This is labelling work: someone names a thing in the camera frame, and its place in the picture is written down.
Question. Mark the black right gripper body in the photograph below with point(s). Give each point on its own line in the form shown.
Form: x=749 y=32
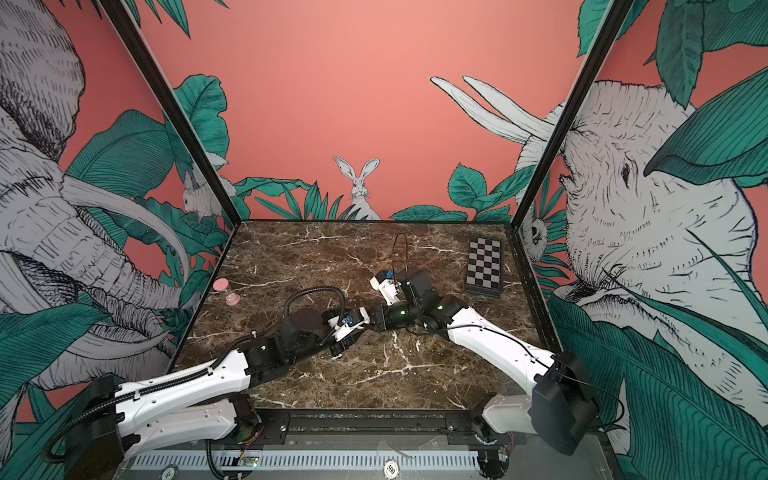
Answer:
x=404 y=316

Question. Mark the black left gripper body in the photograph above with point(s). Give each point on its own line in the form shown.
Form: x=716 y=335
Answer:
x=341 y=347

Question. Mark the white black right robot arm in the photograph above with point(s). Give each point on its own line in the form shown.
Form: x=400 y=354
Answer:
x=559 y=402

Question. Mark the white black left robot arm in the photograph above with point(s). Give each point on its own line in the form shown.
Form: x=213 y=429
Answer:
x=112 y=422

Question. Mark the folded black white chessboard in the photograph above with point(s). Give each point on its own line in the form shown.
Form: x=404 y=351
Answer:
x=485 y=271

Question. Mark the pink sand hourglass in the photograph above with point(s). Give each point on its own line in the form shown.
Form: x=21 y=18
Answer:
x=223 y=287

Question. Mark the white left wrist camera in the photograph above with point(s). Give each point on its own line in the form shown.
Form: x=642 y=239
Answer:
x=350 y=322

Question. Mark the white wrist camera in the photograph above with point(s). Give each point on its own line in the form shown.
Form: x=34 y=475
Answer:
x=350 y=322
x=383 y=282

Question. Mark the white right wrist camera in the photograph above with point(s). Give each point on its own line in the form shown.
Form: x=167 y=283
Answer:
x=383 y=282

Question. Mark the black front mounting rail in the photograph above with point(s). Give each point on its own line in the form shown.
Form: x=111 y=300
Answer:
x=372 y=426

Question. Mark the white slotted cable duct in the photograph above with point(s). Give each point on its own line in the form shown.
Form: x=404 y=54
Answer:
x=306 y=460

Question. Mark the black right corner frame post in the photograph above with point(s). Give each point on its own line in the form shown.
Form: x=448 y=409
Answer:
x=612 y=22

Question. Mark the black corner frame post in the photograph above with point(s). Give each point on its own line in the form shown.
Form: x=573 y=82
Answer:
x=124 y=24
x=612 y=22

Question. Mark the black left corner frame post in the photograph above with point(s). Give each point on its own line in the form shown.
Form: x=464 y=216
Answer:
x=124 y=24

